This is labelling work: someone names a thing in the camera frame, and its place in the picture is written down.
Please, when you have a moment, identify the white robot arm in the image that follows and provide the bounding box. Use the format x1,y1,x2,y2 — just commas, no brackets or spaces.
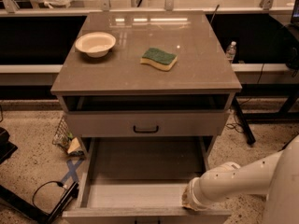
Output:
182,135,299,224

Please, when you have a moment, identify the black table leg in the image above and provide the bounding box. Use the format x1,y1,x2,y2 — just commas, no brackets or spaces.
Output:
232,97,255,146

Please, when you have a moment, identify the black cable on floor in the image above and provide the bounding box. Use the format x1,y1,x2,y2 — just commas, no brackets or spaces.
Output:
31,180,78,218

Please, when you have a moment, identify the grey drawer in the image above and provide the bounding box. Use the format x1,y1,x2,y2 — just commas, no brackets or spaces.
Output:
63,137,231,224
65,111,229,137

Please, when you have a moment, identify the wire mesh waste basket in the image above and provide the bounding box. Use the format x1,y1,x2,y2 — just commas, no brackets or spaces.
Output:
52,118,84,157

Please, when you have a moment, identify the clear plastic water bottle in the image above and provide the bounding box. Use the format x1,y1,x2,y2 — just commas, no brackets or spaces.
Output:
225,41,236,63

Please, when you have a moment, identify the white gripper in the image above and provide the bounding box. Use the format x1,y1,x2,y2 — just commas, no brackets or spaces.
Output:
181,177,207,211

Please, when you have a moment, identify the grey drawer cabinet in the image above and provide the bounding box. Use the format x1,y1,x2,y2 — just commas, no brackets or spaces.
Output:
50,10,243,170

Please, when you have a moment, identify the black floor stand leg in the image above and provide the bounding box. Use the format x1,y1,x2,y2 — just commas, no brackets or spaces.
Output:
0,182,78,224

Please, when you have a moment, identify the blue tape cross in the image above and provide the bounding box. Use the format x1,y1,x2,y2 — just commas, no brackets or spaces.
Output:
61,159,83,184

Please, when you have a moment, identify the white paper bowl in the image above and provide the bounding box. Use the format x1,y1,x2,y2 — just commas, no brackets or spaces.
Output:
75,32,116,58

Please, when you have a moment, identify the green yellow sponge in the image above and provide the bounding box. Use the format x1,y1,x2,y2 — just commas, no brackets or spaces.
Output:
140,48,178,71

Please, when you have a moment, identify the grey top drawer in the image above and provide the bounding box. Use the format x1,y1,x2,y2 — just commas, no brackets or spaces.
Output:
65,111,229,137

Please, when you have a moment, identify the black equipment left edge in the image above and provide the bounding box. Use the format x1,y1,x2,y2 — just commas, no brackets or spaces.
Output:
0,127,18,164

